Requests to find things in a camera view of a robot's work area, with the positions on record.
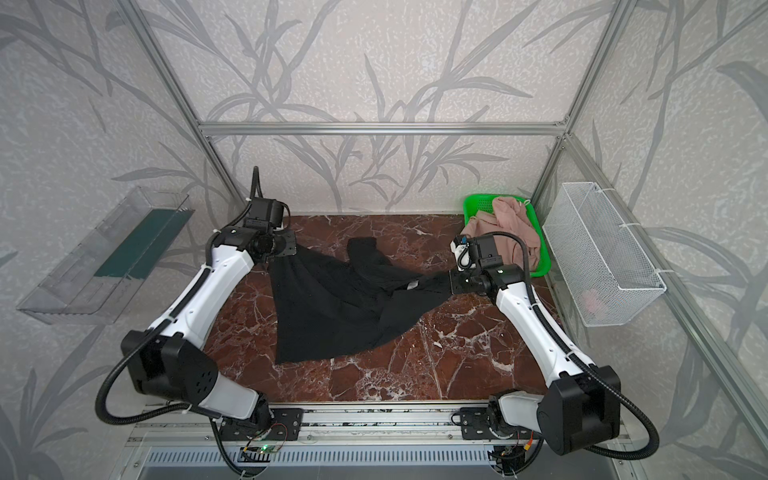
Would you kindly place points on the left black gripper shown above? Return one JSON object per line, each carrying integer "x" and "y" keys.
{"x": 285, "y": 243}

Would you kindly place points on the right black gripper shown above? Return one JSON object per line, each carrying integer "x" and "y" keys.
{"x": 454, "y": 282}

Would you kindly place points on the black shirt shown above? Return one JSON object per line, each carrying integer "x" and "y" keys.
{"x": 328, "y": 308}

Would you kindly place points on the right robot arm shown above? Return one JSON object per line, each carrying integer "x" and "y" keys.
{"x": 576, "y": 411}

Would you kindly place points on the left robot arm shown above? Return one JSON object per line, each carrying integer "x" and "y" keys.
{"x": 167, "y": 360}

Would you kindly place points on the pink garment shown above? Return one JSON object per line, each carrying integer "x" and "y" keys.
{"x": 508, "y": 215}

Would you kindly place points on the green plastic basket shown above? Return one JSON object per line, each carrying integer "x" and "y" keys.
{"x": 474, "y": 202}

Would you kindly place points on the green circuit board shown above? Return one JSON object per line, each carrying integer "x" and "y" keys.
{"x": 259, "y": 454}

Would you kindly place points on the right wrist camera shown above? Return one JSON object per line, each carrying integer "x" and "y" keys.
{"x": 476, "y": 253}

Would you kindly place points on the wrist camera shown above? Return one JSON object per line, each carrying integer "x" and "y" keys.
{"x": 476, "y": 253}
{"x": 266, "y": 215}

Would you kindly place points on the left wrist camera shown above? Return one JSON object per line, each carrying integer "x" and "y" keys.
{"x": 266, "y": 215}

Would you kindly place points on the aluminium frame crossbar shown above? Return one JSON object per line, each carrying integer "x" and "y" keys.
{"x": 380, "y": 128}

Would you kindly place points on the white wire basket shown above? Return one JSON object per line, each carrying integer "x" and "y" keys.
{"x": 609, "y": 276}

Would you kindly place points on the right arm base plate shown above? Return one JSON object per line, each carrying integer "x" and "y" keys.
{"x": 479, "y": 423}

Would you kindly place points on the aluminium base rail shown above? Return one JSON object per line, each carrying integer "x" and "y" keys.
{"x": 410, "y": 423}

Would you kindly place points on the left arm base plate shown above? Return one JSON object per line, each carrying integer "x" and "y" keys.
{"x": 282, "y": 424}

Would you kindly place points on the clear plastic wall bin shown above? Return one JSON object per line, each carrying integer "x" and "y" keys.
{"x": 94, "y": 283}

